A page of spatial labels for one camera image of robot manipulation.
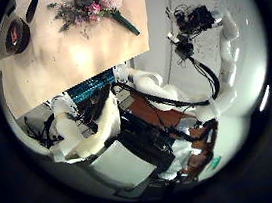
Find pink and purple flower bouquet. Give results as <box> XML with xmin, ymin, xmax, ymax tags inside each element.
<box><xmin>46</xmin><ymin>0</ymin><xmax>141</xmax><ymax>48</ymax></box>

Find brown wooden desk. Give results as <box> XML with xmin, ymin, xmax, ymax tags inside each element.
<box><xmin>126</xmin><ymin>88</ymin><xmax>194</xmax><ymax>133</ymax></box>

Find blue lit equipment rack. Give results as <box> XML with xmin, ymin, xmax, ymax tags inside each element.
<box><xmin>63</xmin><ymin>68</ymin><xmax>119</xmax><ymax>106</ymax></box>

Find seated person in white shirt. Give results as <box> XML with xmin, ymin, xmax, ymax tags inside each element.
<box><xmin>115</xmin><ymin>97</ymin><xmax>228</xmax><ymax>192</ymax></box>

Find green exit sign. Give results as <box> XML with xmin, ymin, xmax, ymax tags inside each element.
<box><xmin>207</xmin><ymin>155</ymin><xmax>223</xmax><ymax>171</ymax></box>

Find black elongated object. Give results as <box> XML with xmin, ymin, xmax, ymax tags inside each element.
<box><xmin>23</xmin><ymin>0</ymin><xmax>46</xmax><ymax>24</ymax></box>

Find white flat panel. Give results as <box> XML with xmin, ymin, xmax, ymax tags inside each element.
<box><xmin>87</xmin><ymin>136</ymin><xmax>160</xmax><ymax>194</ymax></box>

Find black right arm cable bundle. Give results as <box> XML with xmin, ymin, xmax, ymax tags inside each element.
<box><xmin>109</xmin><ymin>52</ymin><xmax>224</xmax><ymax>118</ymax></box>

